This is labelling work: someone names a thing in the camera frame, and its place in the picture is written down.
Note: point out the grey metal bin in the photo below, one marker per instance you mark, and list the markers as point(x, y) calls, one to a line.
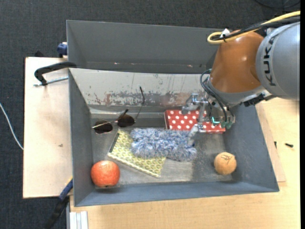
point(152, 46)

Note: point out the blue and white fluffy cloth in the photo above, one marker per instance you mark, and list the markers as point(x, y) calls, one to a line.
point(155, 142)

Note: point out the tan ball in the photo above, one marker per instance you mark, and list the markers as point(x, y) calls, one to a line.
point(225, 163)

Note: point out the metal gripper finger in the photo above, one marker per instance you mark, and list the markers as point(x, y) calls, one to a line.
point(192, 101)
point(200, 128)

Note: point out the red white-dotted box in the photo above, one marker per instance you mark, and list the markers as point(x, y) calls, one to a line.
point(177, 121)

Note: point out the orange fruit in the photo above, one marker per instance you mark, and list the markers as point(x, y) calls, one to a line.
point(105, 173)

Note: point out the small black screw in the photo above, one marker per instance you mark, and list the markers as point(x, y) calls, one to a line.
point(289, 145)

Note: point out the dark sunglasses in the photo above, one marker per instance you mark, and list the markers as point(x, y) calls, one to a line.
point(126, 121)

